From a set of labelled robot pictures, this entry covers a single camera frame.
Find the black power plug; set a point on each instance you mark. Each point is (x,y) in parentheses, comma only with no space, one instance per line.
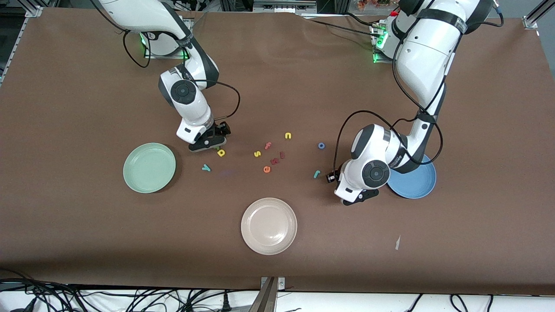
(226,303)

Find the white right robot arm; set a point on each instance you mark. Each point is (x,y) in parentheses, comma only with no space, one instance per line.
(186,93)

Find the orange artificial flowers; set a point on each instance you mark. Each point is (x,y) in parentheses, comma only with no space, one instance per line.
(373,4)

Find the aluminium corner bracket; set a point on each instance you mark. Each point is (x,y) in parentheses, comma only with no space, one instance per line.
(34,11)
(535,15)

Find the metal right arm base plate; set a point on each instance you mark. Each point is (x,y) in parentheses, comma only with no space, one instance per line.
(149,54)

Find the brown table cover mat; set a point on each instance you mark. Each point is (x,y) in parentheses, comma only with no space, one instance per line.
(277,86)

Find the beige round plate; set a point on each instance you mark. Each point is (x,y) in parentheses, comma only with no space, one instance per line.
(269,226)

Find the blue round plate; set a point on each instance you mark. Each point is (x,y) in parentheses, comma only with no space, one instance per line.
(418,186)

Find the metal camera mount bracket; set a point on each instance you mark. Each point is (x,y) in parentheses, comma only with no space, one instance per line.
(266,299)

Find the small grey paper scrap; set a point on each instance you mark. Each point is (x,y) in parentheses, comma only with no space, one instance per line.
(397,243)

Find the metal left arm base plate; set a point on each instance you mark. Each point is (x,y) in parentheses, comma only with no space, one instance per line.
(376,58)

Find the dark metal frame rig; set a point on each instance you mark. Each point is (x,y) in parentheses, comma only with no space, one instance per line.
(282,5)

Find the light green round plate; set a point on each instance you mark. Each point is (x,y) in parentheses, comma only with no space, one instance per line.
(149,167)

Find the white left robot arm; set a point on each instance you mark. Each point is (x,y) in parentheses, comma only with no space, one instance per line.
(427,56)

